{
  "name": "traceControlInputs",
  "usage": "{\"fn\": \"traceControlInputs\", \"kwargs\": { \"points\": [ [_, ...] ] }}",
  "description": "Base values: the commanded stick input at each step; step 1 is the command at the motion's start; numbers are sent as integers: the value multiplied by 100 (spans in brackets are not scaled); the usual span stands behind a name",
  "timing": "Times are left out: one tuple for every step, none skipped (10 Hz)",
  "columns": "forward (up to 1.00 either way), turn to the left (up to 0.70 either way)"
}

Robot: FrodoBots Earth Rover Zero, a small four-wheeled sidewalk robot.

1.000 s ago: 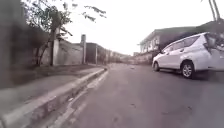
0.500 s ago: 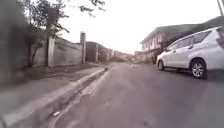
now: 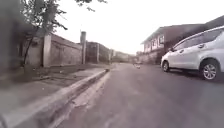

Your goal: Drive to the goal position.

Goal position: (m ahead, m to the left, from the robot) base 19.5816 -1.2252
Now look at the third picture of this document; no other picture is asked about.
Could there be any tall grey pillar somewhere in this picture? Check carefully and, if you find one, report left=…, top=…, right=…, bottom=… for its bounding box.
left=79, top=31, right=87, bottom=65

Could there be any grey asphalt road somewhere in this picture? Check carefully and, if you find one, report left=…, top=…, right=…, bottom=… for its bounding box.
left=49, top=62, right=224, bottom=128

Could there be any pale building with framed windows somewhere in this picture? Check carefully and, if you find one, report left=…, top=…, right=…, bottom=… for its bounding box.
left=138, top=14, right=224, bottom=65

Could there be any concrete kerb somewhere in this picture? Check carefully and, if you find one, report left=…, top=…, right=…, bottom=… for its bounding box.
left=0, top=68, right=111, bottom=128

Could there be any white car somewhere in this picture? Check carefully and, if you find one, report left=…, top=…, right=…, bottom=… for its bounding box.
left=160, top=25, right=224, bottom=82

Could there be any large leafy tree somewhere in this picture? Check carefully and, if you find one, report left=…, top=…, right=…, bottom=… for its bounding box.
left=18, top=0, right=108, bottom=66

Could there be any grey concrete pavement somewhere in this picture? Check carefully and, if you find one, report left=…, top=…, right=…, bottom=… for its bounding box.
left=0, top=64, right=108, bottom=115

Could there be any concrete wall with pillars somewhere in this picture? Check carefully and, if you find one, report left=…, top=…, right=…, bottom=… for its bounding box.
left=19, top=33, right=113, bottom=68

